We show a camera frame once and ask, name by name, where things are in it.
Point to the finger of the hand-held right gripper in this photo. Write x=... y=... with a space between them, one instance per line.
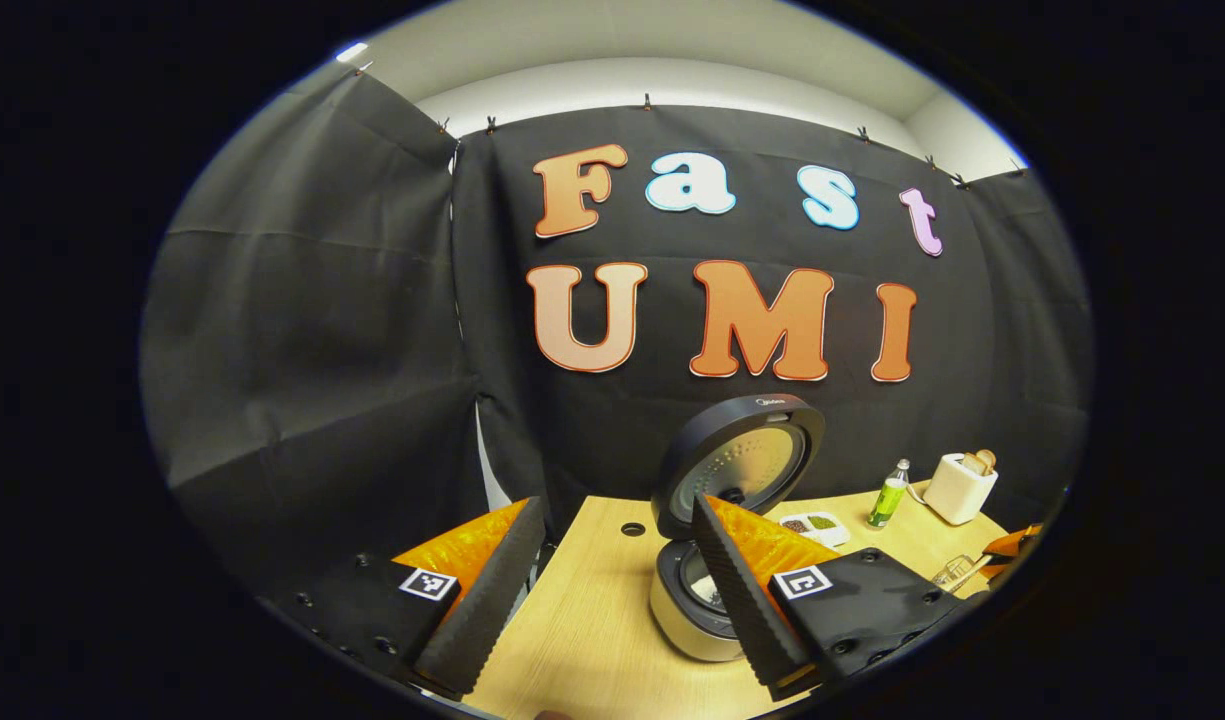
x=1012 y=545

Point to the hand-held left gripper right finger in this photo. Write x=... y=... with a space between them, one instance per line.
x=742 y=600

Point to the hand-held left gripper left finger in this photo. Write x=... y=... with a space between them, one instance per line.
x=487 y=600

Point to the clear chopstick holder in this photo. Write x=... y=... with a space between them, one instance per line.
x=957 y=572

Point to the black rice cooker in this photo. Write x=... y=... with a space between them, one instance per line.
x=742 y=450

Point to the white toaster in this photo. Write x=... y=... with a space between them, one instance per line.
x=957 y=492

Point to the toasted bread slice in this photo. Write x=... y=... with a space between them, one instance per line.
x=972 y=463
x=987 y=460

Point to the white divided grain dish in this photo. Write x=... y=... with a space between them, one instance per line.
x=814 y=528

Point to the green drink bottle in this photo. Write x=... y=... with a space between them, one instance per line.
x=887 y=500

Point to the black backdrop cloth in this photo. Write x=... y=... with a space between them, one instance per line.
x=312 y=300

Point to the ceiling light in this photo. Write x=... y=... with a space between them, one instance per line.
x=353 y=52

